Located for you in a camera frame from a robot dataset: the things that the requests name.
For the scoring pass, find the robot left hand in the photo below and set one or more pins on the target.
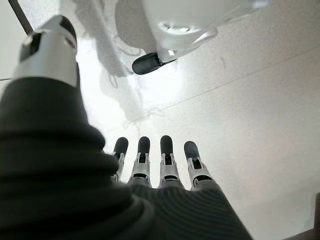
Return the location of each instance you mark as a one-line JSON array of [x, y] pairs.
[[62, 187]]

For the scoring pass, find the white robot left leg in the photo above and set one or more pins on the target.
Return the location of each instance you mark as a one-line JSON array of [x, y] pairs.
[[175, 25]]

